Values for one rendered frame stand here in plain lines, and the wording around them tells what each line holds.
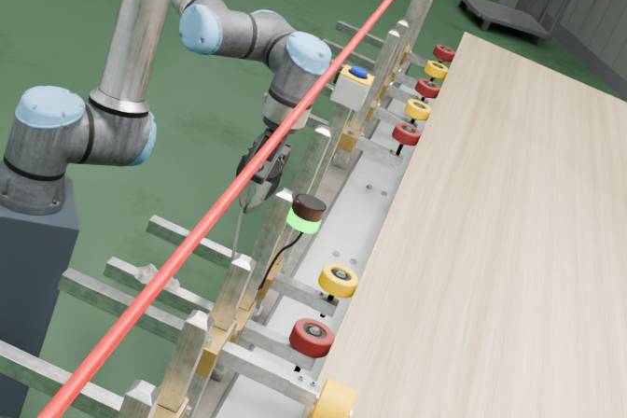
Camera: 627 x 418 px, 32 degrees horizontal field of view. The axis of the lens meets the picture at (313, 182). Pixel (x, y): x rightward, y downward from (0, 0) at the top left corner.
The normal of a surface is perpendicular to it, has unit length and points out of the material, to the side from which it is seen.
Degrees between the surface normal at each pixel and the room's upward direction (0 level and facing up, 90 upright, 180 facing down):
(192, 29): 91
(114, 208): 0
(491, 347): 0
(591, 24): 90
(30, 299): 90
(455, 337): 0
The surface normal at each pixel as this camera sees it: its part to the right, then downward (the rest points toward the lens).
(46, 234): 0.25, 0.50
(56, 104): 0.28, -0.84
